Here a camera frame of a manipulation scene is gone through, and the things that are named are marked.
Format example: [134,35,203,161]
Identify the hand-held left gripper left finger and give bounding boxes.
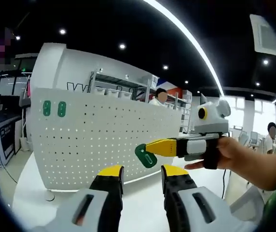
[31,164,124,232]

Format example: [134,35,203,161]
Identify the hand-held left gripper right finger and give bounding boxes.
[161,164,258,232]

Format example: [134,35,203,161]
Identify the green hook assembly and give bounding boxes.
[135,143,158,169]
[57,101,67,118]
[42,100,52,117]

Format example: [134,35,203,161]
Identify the white perforated mounting plate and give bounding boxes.
[30,87,193,202]

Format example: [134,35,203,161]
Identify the person's right hand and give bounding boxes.
[184,136,250,175]

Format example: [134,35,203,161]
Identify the grey mesh office chair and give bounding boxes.
[229,186,266,222]

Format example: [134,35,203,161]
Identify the grey metal shelf rack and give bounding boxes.
[89,69,158,100]

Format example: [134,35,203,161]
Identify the row of white storage bins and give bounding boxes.
[94,86,132,99]

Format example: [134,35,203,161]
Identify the white ceiling air vent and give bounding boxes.
[249,14,276,58]

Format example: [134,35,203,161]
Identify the group of ceiling spot lights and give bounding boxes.
[14,29,276,89]

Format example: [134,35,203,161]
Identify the dark workstation cabinet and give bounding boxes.
[0,113,23,165]

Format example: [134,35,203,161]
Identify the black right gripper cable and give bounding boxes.
[221,169,227,200]

